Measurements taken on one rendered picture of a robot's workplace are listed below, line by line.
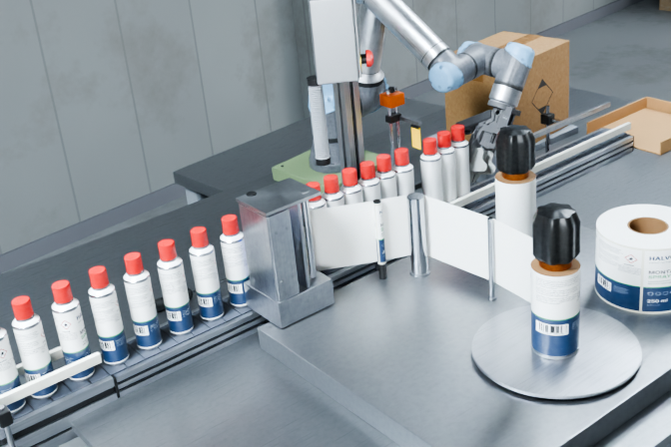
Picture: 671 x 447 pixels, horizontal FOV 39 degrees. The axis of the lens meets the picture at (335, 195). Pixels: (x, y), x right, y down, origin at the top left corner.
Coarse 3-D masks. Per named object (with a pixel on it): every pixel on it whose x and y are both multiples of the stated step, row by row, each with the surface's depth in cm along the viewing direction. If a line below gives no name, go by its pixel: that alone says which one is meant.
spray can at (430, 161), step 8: (424, 144) 227; (432, 144) 226; (424, 152) 228; (432, 152) 227; (424, 160) 227; (432, 160) 227; (440, 160) 228; (424, 168) 228; (432, 168) 228; (440, 168) 229; (424, 176) 229; (432, 176) 228; (440, 176) 230; (424, 184) 230; (432, 184) 229; (440, 184) 230; (424, 192) 231; (432, 192) 230; (440, 192) 231; (440, 200) 232
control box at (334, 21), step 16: (320, 0) 200; (336, 0) 200; (352, 0) 201; (320, 16) 201; (336, 16) 202; (352, 16) 202; (320, 32) 203; (336, 32) 203; (352, 32) 203; (320, 48) 204; (336, 48) 205; (352, 48) 205; (320, 64) 206; (336, 64) 206; (352, 64) 206; (320, 80) 207; (336, 80) 207; (352, 80) 208
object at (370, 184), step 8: (360, 168) 217; (368, 168) 216; (360, 176) 218; (368, 176) 217; (360, 184) 218; (368, 184) 217; (376, 184) 217; (368, 192) 217; (376, 192) 218; (368, 200) 218
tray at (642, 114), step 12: (624, 108) 297; (636, 108) 301; (648, 108) 303; (660, 108) 300; (600, 120) 290; (612, 120) 294; (624, 120) 296; (636, 120) 295; (648, 120) 294; (660, 120) 293; (588, 132) 288; (624, 132) 287; (636, 132) 286; (648, 132) 285; (660, 132) 284; (636, 144) 277; (648, 144) 277; (660, 144) 268
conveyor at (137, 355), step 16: (576, 144) 270; (608, 144) 267; (464, 208) 238; (224, 304) 205; (224, 320) 199; (176, 336) 195; (192, 336) 195; (144, 352) 191; (160, 352) 191; (112, 368) 187
